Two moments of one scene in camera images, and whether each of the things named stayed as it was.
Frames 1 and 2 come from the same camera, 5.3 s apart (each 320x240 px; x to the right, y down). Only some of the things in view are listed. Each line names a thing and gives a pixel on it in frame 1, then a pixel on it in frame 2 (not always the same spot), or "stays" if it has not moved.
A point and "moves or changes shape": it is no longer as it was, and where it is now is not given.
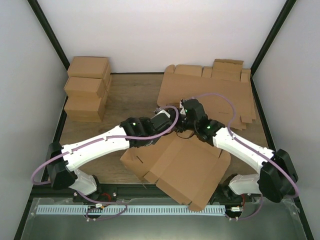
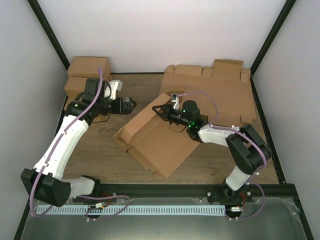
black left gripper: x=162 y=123 → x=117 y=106
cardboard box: x=90 y=67 stays
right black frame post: x=283 y=15 stays
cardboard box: x=181 y=166 moves or changes shape
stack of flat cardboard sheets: x=224 y=90 stays
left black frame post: x=47 y=29 stays
